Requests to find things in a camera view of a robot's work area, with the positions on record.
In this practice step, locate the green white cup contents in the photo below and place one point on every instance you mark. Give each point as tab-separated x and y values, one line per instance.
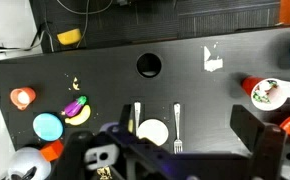
263	93

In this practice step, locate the white egg toy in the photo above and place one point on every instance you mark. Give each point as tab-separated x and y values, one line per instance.
23	97

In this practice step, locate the silver toy fork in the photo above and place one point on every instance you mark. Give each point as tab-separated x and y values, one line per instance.
177	130

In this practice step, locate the yellow rounded object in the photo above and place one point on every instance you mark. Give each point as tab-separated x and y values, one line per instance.
69	36

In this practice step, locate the red plastic cup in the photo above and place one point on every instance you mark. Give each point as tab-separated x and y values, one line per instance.
249	83

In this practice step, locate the yellow banana toy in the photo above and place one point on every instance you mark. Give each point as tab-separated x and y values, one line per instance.
81	116

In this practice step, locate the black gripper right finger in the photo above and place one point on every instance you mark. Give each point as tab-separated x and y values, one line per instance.
258	133

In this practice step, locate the blue toy plate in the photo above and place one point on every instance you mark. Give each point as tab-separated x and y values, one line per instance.
47	126

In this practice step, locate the cream round toy plate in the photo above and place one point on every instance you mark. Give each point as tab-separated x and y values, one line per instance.
153	131

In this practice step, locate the purple eggplant toy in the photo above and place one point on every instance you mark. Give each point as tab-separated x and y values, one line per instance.
73	107

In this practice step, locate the grey toy teapot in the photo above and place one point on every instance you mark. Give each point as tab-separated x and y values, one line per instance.
25	163

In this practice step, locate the silver toy knife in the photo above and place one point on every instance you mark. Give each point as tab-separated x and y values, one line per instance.
137	115

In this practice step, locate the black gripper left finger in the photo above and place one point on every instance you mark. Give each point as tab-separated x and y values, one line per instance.
126	117

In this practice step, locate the red cube block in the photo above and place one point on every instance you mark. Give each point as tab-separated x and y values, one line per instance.
52	150

